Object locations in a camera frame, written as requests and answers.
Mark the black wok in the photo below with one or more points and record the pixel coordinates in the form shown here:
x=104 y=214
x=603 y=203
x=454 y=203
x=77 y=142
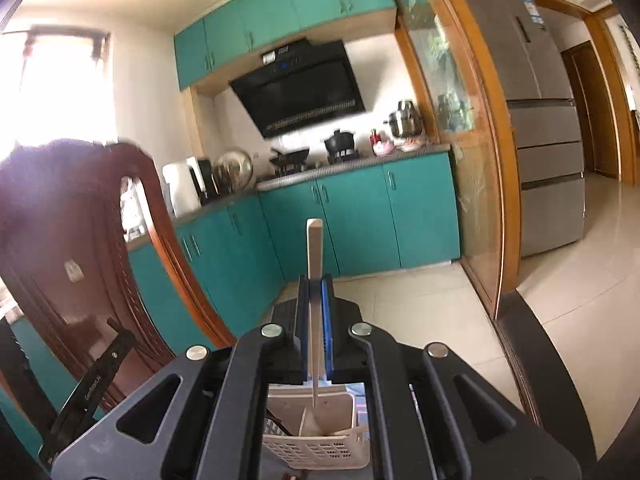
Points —
x=290 y=156

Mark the teal cabinets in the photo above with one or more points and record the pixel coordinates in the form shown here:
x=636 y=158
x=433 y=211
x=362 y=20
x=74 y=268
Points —
x=360 y=220
x=280 y=5

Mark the carved wooden chair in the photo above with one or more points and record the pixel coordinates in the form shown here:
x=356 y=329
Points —
x=75 y=240

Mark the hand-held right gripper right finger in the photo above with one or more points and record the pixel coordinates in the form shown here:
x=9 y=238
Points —
x=327 y=320

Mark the bright window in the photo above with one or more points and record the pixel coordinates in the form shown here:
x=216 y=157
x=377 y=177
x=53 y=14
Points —
x=50 y=90

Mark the steel stock pot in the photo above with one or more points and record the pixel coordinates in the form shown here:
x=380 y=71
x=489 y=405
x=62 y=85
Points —
x=405 y=120

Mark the teal lower cabinets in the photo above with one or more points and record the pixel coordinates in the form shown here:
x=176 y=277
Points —
x=360 y=220

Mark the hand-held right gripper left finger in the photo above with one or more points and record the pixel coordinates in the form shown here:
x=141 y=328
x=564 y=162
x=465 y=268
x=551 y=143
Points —
x=301 y=310

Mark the wooden framed glass door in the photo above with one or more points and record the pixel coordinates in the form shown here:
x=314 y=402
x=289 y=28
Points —
x=475 y=185

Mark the brown interior door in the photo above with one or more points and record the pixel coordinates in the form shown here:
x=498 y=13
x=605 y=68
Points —
x=595 y=115

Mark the grey refrigerator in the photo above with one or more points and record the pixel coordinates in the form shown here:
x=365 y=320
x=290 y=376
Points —
x=540 y=125

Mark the black cooking pot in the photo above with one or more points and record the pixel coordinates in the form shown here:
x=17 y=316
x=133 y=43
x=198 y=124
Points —
x=340 y=146

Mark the white kitchen appliance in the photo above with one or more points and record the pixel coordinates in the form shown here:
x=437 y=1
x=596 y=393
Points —
x=180 y=190

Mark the white plastic utensil basket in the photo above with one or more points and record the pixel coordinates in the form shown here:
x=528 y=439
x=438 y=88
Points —
x=320 y=447

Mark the teal upper cabinets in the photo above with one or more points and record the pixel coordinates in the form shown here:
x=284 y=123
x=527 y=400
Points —
x=280 y=5

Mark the black range hood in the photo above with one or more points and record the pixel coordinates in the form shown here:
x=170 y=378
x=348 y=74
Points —
x=300 y=90

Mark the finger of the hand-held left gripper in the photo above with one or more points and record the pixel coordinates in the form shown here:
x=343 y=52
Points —
x=119 y=342

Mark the pink small container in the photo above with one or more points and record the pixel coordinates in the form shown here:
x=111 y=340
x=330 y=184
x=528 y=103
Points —
x=382 y=146

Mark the round steel lid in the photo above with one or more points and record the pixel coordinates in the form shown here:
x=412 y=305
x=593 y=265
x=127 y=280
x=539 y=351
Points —
x=234 y=170

